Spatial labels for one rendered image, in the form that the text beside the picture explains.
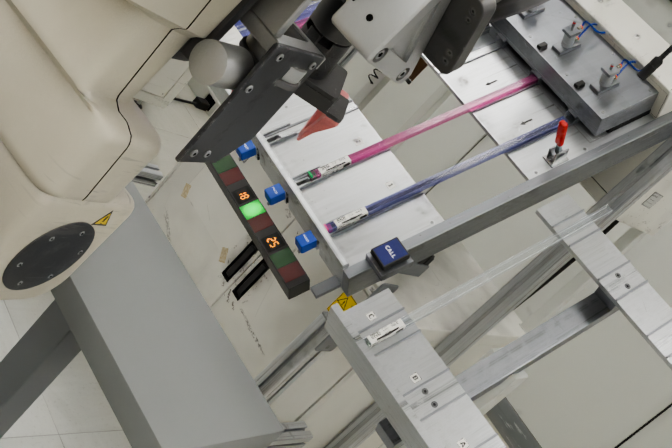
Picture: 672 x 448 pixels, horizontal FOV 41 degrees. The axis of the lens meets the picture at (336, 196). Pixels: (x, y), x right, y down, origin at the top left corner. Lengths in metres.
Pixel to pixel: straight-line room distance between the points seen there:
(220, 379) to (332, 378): 0.62
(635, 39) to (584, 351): 1.76
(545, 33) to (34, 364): 1.08
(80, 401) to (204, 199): 0.52
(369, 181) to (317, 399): 0.51
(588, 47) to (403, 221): 0.51
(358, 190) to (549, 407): 1.98
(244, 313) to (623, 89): 0.91
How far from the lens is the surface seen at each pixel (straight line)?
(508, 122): 1.68
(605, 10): 1.82
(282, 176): 1.54
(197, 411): 1.17
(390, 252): 1.43
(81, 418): 1.98
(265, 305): 1.94
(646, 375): 3.28
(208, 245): 2.07
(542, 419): 3.41
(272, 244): 1.50
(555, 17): 1.81
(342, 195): 1.54
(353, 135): 1.62
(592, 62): 1.74
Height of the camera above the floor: 1.26
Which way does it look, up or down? 19 degrees down
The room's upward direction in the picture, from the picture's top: 44 degrees clockwise
